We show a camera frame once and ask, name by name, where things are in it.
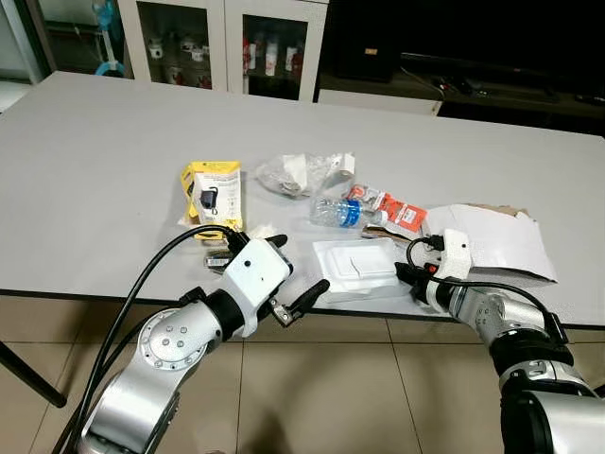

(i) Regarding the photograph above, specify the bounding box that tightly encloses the yellow product package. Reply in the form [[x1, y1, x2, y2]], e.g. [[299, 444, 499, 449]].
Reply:
[[181, 160, 245, 239]]

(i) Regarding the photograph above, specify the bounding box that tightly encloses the white open cardboard box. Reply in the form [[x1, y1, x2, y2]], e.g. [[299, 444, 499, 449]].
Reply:
[[420, 202, 560, 284]]

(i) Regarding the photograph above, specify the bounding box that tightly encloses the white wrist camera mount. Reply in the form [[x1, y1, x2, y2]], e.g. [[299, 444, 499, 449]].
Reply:
[[430, 229, 473, 281], [222, 238, 293, 338]]

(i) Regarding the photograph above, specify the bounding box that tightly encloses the black television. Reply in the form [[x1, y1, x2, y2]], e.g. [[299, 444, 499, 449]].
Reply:
[[397, 0, 605, 103]]

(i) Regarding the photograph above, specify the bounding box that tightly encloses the white glass door cabinet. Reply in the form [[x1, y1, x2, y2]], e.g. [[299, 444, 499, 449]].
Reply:
[[117, 0, 328, 104]]

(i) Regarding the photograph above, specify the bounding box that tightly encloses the black slanted table leg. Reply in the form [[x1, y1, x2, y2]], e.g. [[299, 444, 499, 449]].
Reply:
[[0, 340, 68, 410]]

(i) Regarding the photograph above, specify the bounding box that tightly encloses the crumpled clear plastic bag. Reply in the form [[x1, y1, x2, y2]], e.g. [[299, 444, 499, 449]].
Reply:
[[252, 152, 357, 201]]

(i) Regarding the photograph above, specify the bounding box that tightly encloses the black loudspeaker box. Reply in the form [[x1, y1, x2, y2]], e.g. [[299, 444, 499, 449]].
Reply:
[[325, 0, 401, 82]]

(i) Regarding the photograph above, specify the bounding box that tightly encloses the clear bottle with blue label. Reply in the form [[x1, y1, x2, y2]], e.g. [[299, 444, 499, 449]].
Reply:
[[309, 196, 366, 231]]

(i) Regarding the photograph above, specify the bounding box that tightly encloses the blue plastic stand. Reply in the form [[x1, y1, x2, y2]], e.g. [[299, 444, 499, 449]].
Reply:
[[91, 0, 130, 78]]

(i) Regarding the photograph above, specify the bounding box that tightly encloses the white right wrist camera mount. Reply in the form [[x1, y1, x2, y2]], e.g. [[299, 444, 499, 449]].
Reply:
[[430, 229, 473, 281]]

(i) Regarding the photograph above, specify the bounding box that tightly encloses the white plastic food container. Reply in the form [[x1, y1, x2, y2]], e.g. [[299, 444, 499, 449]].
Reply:
[[311, 236, 410, 303]]

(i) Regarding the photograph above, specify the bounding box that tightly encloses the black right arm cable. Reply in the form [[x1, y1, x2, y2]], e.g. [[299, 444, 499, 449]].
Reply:
[[406, 236, 570, 343]]

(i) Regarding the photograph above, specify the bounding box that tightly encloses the white low shelf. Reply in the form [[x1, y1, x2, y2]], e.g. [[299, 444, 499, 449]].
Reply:
[[316, 87, 443, 117]]

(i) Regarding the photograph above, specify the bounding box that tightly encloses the dark shiny snack wrapper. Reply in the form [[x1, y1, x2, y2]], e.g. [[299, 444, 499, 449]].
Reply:
[[202, 247, 238, 276]]

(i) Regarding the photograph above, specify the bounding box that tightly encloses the crumpled white tissue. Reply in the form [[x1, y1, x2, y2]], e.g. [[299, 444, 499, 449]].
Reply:
[[247, 221, 288, 250]]

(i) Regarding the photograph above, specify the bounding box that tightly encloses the orange snack packet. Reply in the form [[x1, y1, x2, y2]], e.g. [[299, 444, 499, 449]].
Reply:
[[344, 182, 432, 236]]

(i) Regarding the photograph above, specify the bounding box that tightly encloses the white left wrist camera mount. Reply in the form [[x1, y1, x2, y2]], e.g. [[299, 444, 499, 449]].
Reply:
[[222, 238, 293, 338]]

